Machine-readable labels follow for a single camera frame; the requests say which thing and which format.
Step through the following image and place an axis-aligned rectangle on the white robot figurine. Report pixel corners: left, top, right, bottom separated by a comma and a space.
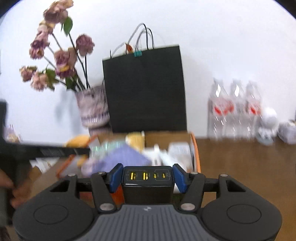
256, 107, 279, 146

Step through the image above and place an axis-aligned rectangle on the dried pink flower bouquet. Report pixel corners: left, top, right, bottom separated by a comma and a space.
20, 1, 95, 92

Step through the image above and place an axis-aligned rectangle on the right water bottle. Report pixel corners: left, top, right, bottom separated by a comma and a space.
245, 81, 262, 139

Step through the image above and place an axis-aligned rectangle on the black multiport usb charger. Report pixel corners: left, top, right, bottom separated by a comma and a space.
121, 166, 175, 205

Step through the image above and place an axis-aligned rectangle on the red cardboard tray box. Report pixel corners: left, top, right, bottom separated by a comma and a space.
56, 132, 201, 210

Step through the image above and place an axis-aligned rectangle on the person left hand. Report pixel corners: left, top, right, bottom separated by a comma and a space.
1, 170, 33, 208

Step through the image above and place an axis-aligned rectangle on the purple ceramic vase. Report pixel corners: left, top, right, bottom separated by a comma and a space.
75, 85, 110, 128

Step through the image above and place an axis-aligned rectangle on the purple drawstring pouch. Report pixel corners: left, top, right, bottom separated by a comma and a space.
81, 144, 151, 177

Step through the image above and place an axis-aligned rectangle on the left water bottle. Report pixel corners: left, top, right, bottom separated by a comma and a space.
207, 78, 231, 140

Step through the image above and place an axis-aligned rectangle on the water bottle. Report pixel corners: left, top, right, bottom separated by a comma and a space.
245, 81, 262, 139
228, 79, 248, 139
207, 78, 231, 140

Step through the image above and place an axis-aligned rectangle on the yellow ceramic mug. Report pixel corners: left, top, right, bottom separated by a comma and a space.
64, 135, 90, 148

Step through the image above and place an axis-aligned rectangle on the white plush toy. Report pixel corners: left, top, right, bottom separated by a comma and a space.
142, 144, 172, 166

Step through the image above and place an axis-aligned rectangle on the black paper shopping bag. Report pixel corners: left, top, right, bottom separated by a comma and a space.
102, 45, 187, 133

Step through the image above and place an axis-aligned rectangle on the yellow knitted item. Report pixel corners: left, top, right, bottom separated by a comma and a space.
125, 132, 145, 152

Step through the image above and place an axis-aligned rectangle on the small white box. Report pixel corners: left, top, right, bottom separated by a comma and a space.
278, 120, 296, 145

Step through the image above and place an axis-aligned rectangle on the middle water bottle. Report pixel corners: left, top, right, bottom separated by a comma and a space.
228, 79, 248, 139

